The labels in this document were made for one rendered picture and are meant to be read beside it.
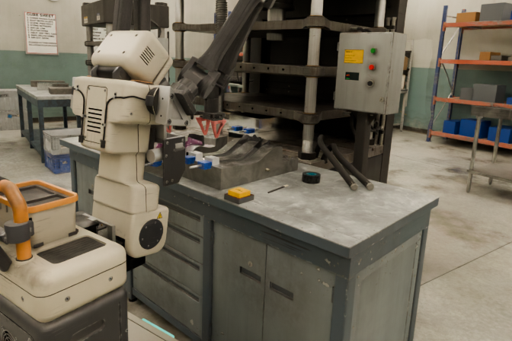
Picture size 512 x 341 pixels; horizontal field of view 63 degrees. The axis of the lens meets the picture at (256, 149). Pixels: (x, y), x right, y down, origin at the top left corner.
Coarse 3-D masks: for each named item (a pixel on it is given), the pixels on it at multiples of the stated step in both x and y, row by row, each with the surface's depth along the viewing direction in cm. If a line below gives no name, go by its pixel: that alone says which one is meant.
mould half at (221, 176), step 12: (228, 144) 198; (252, 144) 192; (228, 156) 187; (240, 156) 186; (252, 156) 183; (264, 156) 181; (276, 156) 187; (216, 168) 165; (228, 168) 166; (240, 168) 171; (252, 168) 177; (264, 168) 182; (276, 168) 188; (288, 168) 195; (204, 180) 171; (216, 180) 166; (228, 180) 167; (240, 180) 172; (252, 180) 178
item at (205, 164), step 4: (208, 156) 171; (212, 156) 171; (204, 160) 169; (208, 160) 169; (212, 160) 167; (216, 160) 168; (200, 164) 166; (204, 164) 165; (208, 164) 166; (212, 164) 167; (192, 168) 163; (200, 168) 166; (204, 168) 165; (208, 168) 166
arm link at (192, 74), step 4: (192, 68) 131; (196, 68) 131; (184, 72) 128; (188, 72) 128; (192, 72) 130; (196, 72) 130; (200, 72) 131; (204, 72) 132; (184, 76) 127; (188, 76) 128; (192, 76) 128; (196, 76) 128; (200, 76) 130; (204, 76) 130; (192, 80) 127; (196, 80) 128; (200, 80) 128; (196, 84) 127
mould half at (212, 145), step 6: (180, 132) 225; (186, 132) 226; (192, 132) 226; (198, 132) 227; (204, 138) 216; (210, 138) 214; (216, 138) 214; (222, 138) 219; (156, 144) 204; (210, 144) 214; (216, 144) 214; (222, 144) 220; (186, 150) 196; (192, 150) 195; (198, 150) 199; (204, 150) 204; (210, 150) 210; (216, 150) 215; (162, 162) 182; (144, 168) 187; (150, 168) 186; (156, 168) 184; (162, 168) 182; (162, 174) 183
